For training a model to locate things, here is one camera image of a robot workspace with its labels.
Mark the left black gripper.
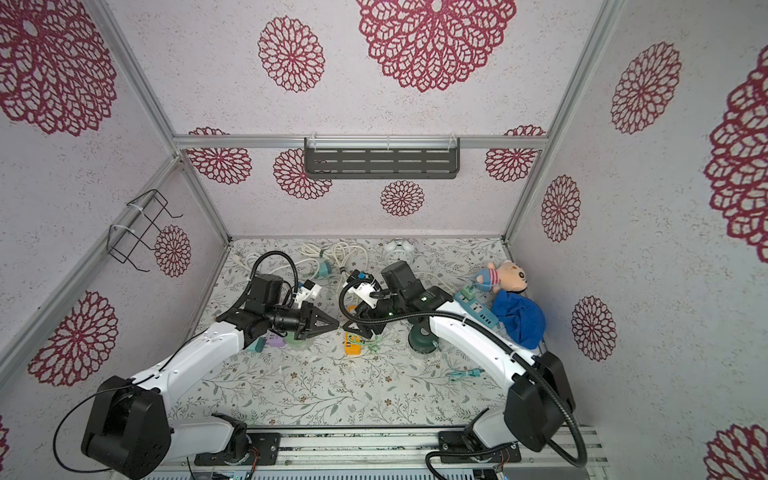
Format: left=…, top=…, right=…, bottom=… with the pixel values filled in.
left=268, top=301, right=341, bottom=342

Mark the dark green meat grinder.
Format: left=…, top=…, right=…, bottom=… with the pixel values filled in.
left=408, top=325, right=439, bottom=354

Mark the green USB charger adapter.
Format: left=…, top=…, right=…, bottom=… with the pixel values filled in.
left=461, top=285, right=476, bottom=300

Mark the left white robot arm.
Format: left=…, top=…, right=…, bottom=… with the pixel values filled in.
left=81, top=274, right=339, bottom=479

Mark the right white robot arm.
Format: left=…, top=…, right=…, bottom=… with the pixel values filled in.
left=338, top=261, right=588, bottom=478

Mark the light green meat grinder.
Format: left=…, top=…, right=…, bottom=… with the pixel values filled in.
left=284, top=333, right=313, bottom=351

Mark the orange power strip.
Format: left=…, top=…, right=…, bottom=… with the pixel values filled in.
left=344, top=333, right=365, bottom=356

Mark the white twin-bell alarm clock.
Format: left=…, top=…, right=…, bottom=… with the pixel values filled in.
left=383, top=238, right=415, bottom=263

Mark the teal small charger adapter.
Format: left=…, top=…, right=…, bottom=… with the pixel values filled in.
left=248, top=337, right=266, bottom=353

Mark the teal power strip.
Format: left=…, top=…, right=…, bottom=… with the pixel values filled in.
left=454, top=288, right=499, bottom=330

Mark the pig plush toy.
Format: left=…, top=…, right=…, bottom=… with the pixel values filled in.
left=474, top=260, right=528, bottom=293

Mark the blue cloth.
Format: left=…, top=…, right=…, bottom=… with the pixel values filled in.
left=491, top=290, right=546, bottom=350

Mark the teal plug on cord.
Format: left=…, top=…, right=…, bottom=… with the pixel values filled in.
left=317, top=260, right=332, bottom=278

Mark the white coiled cord bundle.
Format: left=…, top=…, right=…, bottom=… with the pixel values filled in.
left=236, top=241, right=370, bottom=283

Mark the grey wall shelf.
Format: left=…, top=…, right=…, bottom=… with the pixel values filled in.
left=303, top=137, right=461, bottom=180

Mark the black wire rack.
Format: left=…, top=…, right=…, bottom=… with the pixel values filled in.
left=105, top=189, right=183, bottom=273

